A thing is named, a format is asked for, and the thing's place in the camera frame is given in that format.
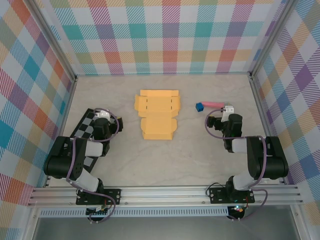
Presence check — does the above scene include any aluminium side rail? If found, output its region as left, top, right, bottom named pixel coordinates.
left=249, top=74, right=286, bottom=186

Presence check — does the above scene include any orange paper box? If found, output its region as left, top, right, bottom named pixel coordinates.
left=134, top=89, right=183, bottom=141

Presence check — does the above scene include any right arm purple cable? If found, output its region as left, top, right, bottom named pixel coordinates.
left=204, top=107, right=270, bottom=222

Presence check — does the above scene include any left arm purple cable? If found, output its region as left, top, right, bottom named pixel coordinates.
left=66, top=107, right=121, bottom=225

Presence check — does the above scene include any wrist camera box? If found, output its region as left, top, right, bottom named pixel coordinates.
left=222, top=104, right=236, bottom=117
left=94, top=109, right=111, bottom=120

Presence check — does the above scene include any pink toy microphone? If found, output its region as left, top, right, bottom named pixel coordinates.
left=201, top=100, right=232, bottom=110

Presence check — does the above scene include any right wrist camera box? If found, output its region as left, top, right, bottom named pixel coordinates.
left=222, top=104, right=236, bottom=117

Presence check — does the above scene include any black grey checkerboard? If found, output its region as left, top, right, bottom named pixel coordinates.
left=68, top=107, right=120, bottom=174

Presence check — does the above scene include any slotted white cable duct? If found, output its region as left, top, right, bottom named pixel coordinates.
left=39, top=208, right=230, bottom=218

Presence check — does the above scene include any aluminium frame post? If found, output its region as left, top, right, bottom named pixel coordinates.
left=248, top=0, right=298, bottom=78
left=27, top=0, right=78, bottom=83

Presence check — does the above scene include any long aluminium mounting rail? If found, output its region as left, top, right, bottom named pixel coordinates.
left=27, top=184, right=305, bottom=207

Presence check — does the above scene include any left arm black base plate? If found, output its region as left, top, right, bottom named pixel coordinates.
left=76, top=188, right=122, bottom=206

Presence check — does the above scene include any thin black cable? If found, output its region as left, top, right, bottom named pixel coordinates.
left=205, top=183, right=227, bottom=198

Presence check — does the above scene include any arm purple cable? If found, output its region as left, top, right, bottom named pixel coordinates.
left=66, top=107, right=121, bottom=225
left=204, top=107, right=270, bottom=222

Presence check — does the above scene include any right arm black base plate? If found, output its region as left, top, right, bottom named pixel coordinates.
left=208, top=187, right=256, bottom=205

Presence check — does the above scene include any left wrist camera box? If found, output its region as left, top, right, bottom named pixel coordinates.
left=94, top=109, right=111, bottom=120

